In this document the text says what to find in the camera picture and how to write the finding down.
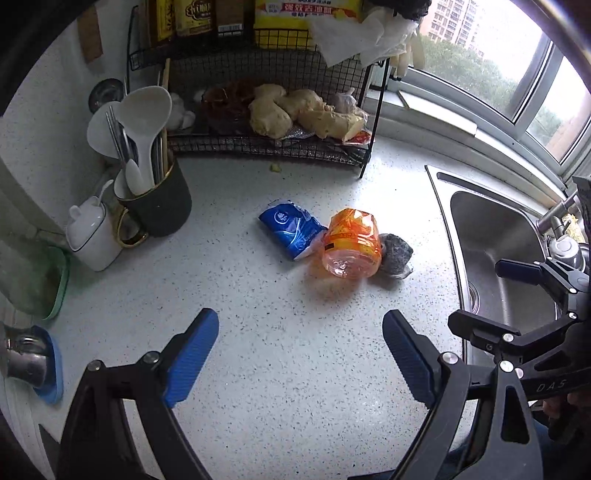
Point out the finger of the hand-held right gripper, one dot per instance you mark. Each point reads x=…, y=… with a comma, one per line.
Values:
x=480, y=330
x=519, y=270

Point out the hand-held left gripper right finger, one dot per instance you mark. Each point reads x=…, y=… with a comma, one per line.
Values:
x=408, y=355

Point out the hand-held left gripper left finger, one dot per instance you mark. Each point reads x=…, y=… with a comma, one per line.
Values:
x=194, y=355

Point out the orange plastic bag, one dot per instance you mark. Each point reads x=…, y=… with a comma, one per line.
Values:
x=351, y=244

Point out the person's right hand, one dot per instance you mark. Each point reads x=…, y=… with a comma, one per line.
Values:
x=565, y=410

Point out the steel sink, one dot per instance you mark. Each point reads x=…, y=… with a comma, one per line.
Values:
x=498, y=240

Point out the steel faucet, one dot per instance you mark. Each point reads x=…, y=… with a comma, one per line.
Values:
x=556, y=217

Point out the grey wrapped ball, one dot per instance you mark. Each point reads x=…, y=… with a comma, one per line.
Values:
x=396, y=254

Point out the blue plastic tray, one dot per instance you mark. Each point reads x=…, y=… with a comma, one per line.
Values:
x=55, y=369

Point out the green plastic tray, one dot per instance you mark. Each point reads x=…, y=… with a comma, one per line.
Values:
x=63, y=295

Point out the dark green mug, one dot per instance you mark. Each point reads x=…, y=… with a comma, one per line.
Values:
x=161, y=207

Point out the white lidded jar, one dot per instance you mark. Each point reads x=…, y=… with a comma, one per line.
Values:
x=92, y=240

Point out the blue plastic packet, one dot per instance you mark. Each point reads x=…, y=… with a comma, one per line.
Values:
x=291, y=226

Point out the steel teapot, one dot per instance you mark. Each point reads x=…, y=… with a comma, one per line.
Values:
x=23, y=360

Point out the small white spoon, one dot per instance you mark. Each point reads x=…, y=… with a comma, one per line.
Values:
x=134, y=177

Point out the glass carafe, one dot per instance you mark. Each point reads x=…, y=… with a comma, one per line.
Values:
x=23, y=277

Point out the window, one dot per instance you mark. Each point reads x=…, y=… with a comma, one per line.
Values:
x=485, y=60

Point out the steel chopsticks bundle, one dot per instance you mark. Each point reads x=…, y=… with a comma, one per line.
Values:
x=117, y=138

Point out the white rubber glove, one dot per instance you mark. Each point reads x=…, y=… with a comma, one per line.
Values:
x=408, y=57

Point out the garlic bulbs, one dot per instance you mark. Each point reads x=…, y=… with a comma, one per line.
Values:
x=182, y=113

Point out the white spatula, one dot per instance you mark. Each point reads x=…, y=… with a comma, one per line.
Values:
x=99, y=131

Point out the large white rice spoon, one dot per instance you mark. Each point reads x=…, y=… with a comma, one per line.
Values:
x=145, y=115

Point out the bag of dried red food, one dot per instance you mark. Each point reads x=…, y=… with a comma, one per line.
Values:
x=226, y=106

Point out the steel ladle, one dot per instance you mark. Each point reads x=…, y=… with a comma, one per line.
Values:
x=106, y=94

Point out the black plastic bag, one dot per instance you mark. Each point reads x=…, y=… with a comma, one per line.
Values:
x=401, y=8

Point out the yellow detergent jug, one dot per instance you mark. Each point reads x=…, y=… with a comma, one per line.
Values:
x=295, y=21

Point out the amber oil bottle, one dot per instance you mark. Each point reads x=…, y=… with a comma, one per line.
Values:
x=194, y=16
x=161, y=21

